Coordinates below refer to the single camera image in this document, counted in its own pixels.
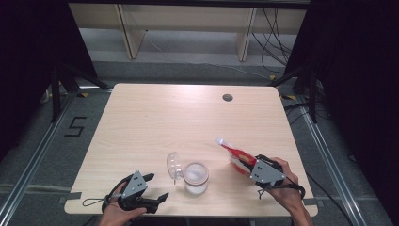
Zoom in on aluminium floor rail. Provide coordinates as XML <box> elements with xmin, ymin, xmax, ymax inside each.
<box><xmin>296</xmin><ymin>102</ymin><xmax>366</xmax><ymax>226</ymax></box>
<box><xmin>0</xmin><ymin>93</ymin><xmax>78</xmax><ymax>219</ymax></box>

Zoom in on white floor cable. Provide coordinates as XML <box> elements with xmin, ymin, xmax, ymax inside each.
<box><xmin>146</xmin><ymin>37</ymin><xmax>271</xmax><ymax>80</ymax></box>

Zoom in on black wrist strap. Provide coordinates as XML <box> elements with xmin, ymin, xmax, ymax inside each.
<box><xmin>82</xmin><ymin>196</ymin><xmax>111</xmax><ymax>208</ymax></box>
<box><xmin>257</xmin><ymin>181</ymin><xmax>307</xmax><ymax>201</ymax></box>

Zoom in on light wooden shelf unit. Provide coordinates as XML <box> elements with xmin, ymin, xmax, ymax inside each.
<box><xmin>68</xmin><ymin>2</ymin><xmax>308</xmax><ymax>63</ymax></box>

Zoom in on dark curtain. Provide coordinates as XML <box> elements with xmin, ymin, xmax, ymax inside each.
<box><xmin>0</xmin><ymin>0</ymin><xmax>98</xmax><ymax>161</ymax></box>
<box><xmin>283</xmin><ymin>0</ymin><xmax>399</xmax><ymax>225</ymax></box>

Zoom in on grey tape piece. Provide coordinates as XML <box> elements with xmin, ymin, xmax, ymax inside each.
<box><xmin>302</xmin><ymin>197</ymin><xmax>325</xmax><ymax>207</ymax></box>
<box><xmin>57</xmin><ymin>191</ymin><xmax>83</xmax><ymax>205</ymax></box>

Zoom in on clear jar lid beige strap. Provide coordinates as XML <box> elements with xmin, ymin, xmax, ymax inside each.
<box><xmin>166</xmin><ymin>151</ymin><xmax>185</xmax><ymax>186</ymax></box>

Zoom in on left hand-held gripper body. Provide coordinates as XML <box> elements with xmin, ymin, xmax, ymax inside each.
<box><xmin>117</xmin><ymin>169</ymin><xmax>160</xmax><ymax>215</ymax></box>

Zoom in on black metal stand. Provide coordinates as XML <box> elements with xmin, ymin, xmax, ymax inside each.
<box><xmin>268</xmin><ymin>65</ymin><xmax>318</xmax><ymax>124</ymax></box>
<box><xmin>49</xmin><ymin>61</ymin><xmax>111</xmax><ymax>124</ymax></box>

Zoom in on black hanging cables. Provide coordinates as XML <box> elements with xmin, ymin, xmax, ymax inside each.
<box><xmin>251</xmin><ymin>8</ymin><xmax>295</xmax><ymax>74</ymax></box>

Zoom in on person's left hand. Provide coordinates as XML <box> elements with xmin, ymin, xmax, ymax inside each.
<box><xmin>99</xmin><ymin>181</ymin><xmax>148</xmax><ymax>226</ymax></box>

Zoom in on glass jar with beige rim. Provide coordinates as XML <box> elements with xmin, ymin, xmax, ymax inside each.
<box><xmin>183</xmin><ymin>161</ymin><xmax>210</xmax><ymax>196</ymax></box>

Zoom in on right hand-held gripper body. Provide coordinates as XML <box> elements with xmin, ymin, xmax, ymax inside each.
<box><xmin>249</xmin><ymin>153</ymin><xmax>286</xmax><ymax>190</ymax></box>

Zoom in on black floor cable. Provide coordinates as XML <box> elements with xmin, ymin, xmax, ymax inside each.
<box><xmin>305</xmin><ymin>171</ymin><xmax>357</xmax><ymax>226</ymax></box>

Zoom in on white granular powder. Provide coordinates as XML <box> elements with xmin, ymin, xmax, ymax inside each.
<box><xmin>185</xmin><ymin>164</ymin><xmax>208</xmax><ymax>193</ymax></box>

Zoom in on person's right hand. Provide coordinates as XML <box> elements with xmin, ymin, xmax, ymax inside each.
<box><xmin>265</xmin><ymin>156</ymin><xmax>303</xmax><ymax>215</ymax></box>

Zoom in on red and white packet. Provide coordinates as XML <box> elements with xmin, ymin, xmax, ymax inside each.
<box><xmin>215</xmin><ymin>137</ymin><xmax>259</xmax><ymax>177</ymax></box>

